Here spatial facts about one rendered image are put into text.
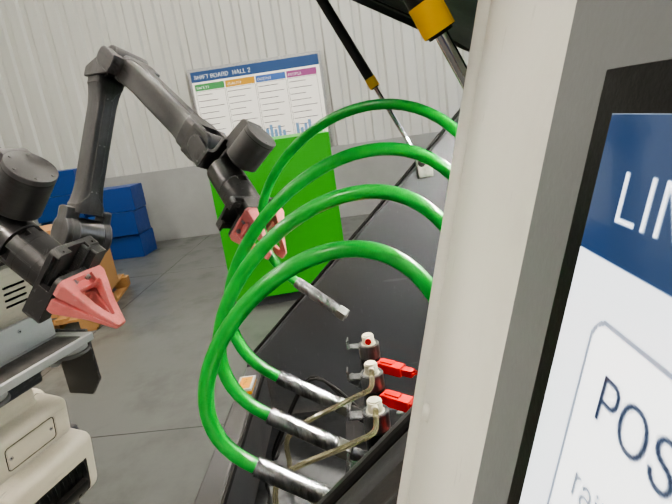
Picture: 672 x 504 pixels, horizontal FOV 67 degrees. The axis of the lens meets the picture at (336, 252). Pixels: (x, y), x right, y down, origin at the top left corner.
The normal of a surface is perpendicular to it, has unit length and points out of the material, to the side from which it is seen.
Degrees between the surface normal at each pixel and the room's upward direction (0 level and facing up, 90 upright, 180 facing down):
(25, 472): 8
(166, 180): 90
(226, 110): 90
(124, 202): 90
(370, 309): 90
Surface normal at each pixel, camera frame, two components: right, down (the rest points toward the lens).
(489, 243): -0.99, -0.11
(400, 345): -0.02, 0.26
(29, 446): 0.96, 0.08
